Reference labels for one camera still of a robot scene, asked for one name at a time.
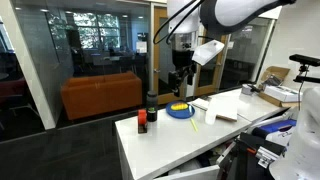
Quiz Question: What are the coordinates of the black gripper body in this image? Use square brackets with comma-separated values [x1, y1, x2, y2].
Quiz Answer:
[171, 49, 197, 80]

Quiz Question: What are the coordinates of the yellow-green marker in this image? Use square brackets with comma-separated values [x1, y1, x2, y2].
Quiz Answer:
[189, 118, 199, 134]

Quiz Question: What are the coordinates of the white plastic cup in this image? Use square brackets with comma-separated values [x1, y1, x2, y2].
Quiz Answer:
[204, 97, 219, 126]

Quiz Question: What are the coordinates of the wooden glass door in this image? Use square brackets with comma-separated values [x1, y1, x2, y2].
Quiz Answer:
[152, 6, 188, 106]
[193, 31, 231, 98]

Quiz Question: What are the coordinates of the yellow toy corn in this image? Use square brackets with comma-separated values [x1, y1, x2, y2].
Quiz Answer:
[170, 102, 190, 112]

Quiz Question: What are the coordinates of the blue round plate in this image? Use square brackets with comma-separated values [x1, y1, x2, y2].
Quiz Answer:
[165, 100, 196, 120]

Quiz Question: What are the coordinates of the black bottle with green label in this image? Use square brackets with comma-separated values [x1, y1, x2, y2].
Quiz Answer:
[146, 90, 159, 123]

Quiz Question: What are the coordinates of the small red bottle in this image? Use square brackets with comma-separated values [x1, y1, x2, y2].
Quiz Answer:
[137, 108, 149, 135]

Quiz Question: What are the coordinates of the silver tape roll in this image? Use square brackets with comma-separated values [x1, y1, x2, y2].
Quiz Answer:
[241, 83, 263, 97]

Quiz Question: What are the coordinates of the orange sofa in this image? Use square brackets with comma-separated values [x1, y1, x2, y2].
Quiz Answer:
[60, 70, 144, 121]

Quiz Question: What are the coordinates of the open cardboard box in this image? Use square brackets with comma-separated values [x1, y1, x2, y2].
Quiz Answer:
[257, 65, 302, 109]

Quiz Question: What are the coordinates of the white flat box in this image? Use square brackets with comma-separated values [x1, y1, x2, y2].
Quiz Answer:
[262, 85, 303, 103]

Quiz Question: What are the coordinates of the dark red chair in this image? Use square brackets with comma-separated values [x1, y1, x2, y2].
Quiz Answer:
[0, 75, 42, 132]

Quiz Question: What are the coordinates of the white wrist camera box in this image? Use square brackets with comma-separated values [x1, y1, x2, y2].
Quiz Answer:
[191, 39, 226, 67]

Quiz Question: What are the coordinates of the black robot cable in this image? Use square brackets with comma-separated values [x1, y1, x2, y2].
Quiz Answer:
[152, 0, 205, 45]

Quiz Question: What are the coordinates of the black camera on stand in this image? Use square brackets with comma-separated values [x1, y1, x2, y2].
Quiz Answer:
[288, 53, 320, 85]

